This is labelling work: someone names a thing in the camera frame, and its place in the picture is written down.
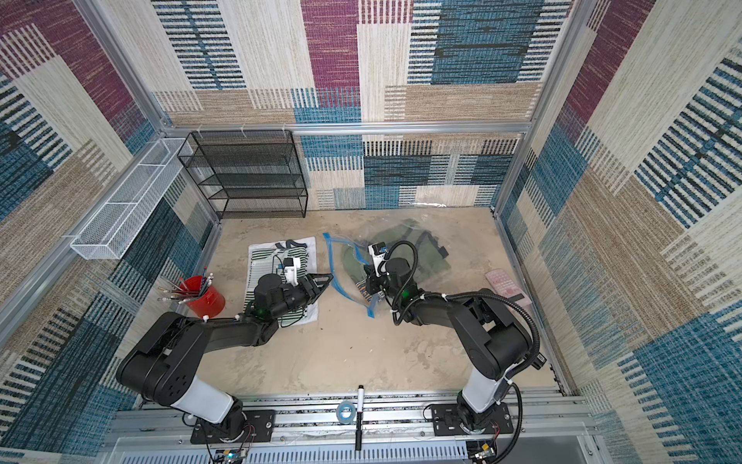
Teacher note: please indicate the black mesh shelf rack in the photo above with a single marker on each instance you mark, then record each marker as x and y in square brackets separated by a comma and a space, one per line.
[247, 174]

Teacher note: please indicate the white tank top navy trim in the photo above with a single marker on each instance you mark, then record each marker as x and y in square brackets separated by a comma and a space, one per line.
[255, 255]

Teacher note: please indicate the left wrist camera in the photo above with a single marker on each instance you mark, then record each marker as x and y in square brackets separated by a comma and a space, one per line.
[291, 267]

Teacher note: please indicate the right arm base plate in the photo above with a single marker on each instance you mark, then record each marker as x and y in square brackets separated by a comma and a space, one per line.
[449, 419]

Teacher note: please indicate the black marker pen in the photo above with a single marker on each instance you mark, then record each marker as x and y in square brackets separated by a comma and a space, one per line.
[359, 417]

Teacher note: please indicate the white wire wall basket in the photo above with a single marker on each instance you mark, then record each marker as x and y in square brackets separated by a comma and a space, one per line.
[111, 231]

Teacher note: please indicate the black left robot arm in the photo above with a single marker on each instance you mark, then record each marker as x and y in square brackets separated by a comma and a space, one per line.
[162, 367]

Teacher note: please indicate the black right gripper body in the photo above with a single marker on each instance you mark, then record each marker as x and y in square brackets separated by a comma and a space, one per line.
[374, 278]

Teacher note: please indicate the red cup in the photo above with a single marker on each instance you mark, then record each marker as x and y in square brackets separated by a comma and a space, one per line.
[210, 304]

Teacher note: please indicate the clear vacuum bag blue zip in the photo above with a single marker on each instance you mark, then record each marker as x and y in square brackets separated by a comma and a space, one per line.
[355, 292]

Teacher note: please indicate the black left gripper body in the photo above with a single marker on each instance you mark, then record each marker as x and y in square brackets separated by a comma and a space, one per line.
[293, 300]

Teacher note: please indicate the pens in red cup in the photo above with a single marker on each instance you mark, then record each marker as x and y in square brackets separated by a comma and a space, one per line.
[179, 290]

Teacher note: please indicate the green white striped tank top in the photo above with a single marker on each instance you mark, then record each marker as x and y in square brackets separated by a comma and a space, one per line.
[272, 258]

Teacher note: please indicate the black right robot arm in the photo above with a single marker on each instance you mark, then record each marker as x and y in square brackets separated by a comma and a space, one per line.
[497, 335]

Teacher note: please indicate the blue tape roll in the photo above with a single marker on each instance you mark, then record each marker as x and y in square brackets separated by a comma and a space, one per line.
[346, 412]

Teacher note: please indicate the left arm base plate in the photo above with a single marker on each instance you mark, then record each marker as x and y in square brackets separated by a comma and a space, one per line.
[245, 427]

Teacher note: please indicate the green patterned garment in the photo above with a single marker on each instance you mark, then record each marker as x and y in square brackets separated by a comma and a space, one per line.
[433, 256]

